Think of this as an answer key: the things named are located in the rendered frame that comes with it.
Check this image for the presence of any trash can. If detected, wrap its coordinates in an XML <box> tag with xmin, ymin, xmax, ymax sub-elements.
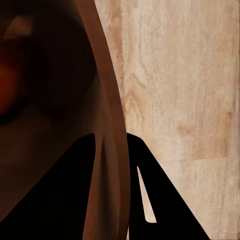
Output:
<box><xmin>0</xmin><ymin>0</ymin><xmax>131</xmax><ymax>240</ymax></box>

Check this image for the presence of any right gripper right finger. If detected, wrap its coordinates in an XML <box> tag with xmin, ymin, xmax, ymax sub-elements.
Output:
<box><xmin>126</xmin><ymin>133</ymin><xmax>210</xmax><ymax>240</ymax></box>

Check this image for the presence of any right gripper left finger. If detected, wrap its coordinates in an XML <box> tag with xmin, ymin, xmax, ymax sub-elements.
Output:
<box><xmin>0</xmin><ymin>133</ymin><xmax>96</xmax><ymax>240</ymax></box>

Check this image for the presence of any can of soda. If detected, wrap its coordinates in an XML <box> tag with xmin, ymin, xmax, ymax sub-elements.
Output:
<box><xmin>0</xmin><ymin>38</ymin><xmax>46</xmax><ymax>114</ymax></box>

